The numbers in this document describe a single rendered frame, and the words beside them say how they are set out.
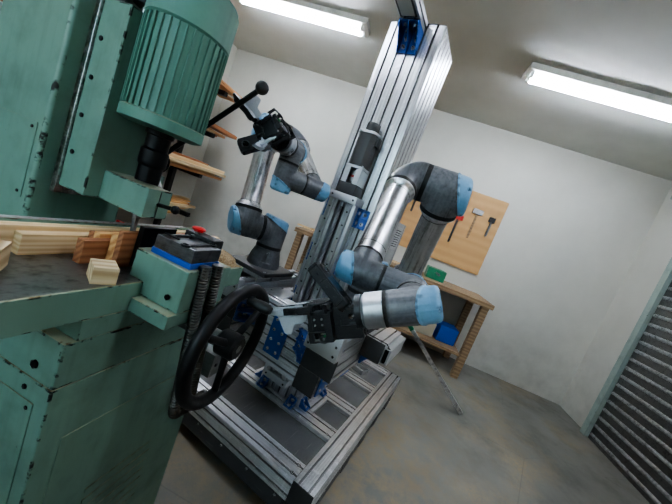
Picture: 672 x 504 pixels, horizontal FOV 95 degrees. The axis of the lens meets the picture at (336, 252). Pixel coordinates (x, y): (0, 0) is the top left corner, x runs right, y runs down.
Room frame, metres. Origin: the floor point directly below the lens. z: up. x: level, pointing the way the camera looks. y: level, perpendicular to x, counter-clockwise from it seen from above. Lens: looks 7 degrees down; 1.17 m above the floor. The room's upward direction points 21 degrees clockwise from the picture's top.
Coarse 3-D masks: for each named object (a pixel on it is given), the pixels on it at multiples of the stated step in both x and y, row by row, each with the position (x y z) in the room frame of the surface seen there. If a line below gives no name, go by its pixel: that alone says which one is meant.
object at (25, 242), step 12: (12, 240) 0.51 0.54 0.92; (24, 240) 0.51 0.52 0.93; (36, 240) 0.53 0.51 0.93; (48, 240) 0.55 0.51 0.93; (60, 240) 0.57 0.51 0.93; (72, 240) 0.59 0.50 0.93; (24, 252) 0.52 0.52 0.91; (36, 252) 0.54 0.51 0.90; (48, 252) 0.55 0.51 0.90; (60, 252) 0.58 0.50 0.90; (72, 252) 0.60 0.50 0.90
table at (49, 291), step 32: (32, 256) 0.53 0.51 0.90; (64, 256) 0.57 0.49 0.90; (0, 288) 0.41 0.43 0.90; (32, 288) 0.43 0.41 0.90; (64, 288) 0.46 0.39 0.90; (96, 288) 0.50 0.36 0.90; (128, 288) 0.56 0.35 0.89; (0, 320) 0.38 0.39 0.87; (32, 320) 0.42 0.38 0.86; (64, 320) 0.46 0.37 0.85; (160, 320) 0.55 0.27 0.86
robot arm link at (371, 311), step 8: (368, 296) 0.60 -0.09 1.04; (376, 296) 0.59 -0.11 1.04; (360, 304) 0.59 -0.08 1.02; (368, 304) 0.58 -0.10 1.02; (376, 304) 0.58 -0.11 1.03; (360, 312) 0.59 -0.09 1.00; (368, 312) 0.58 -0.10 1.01; (376, 312) 0.57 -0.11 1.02; (368, 320) 0.58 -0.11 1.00; (376, 320) 0.58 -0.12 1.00; (368, 328) 0.59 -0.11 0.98; (376, 328) 0.59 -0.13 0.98
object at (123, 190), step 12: (108, 180) 0.71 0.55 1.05; (120, 180) 0.70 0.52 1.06; (132, 180) 0.70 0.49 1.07; (108, 192) 0.70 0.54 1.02; (120, 192) 0.70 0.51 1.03; (132, 192) 0.69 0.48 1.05; (144, 192) 0.68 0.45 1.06; (156, 192) 0.70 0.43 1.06; (168, 192) 0.73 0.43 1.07; (120, 204) 0.69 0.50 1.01; (132, 204) 0.69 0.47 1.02; (144, 204) 0.68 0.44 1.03; (168, 204) 0.74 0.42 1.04; (132, 216) 0.72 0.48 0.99; (144, 216) 0.69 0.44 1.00; (156, 216) 0.72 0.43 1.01
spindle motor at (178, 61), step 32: (160, 0) 0.64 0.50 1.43; (192, 0) 0.65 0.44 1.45; (224, 0) 0.68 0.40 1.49; (160, 32) 0.64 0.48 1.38; (192, 32) 0.66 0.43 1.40; (224, 32) 0.70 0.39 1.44; (160, 64) 0.64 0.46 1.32; (192, 64) 0.67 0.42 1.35; (224, 64) 0.74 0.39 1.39; (128, 96) 0.65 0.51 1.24; (160, 96) 0.65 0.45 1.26; (192, 96) 0.68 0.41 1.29; (160, 128) 0.65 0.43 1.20; (192, 128) 0.70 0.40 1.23
